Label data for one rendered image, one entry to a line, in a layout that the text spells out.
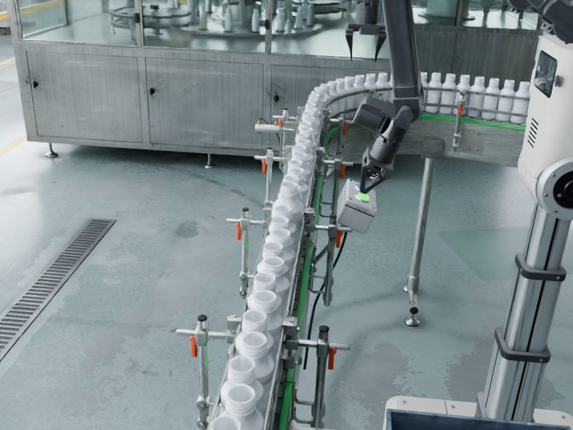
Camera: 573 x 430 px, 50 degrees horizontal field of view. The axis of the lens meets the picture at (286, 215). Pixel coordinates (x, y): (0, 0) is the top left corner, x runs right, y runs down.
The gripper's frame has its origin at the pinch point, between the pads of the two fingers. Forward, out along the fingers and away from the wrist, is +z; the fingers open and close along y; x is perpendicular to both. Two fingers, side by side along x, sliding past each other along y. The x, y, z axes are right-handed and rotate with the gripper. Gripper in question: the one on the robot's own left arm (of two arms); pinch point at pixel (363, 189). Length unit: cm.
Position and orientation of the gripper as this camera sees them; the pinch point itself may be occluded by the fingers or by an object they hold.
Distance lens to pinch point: 153.8
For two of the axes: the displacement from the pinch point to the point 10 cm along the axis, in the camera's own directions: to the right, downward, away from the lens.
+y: -1.0, 4.2, -9.0
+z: -3.8, 8.2, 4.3
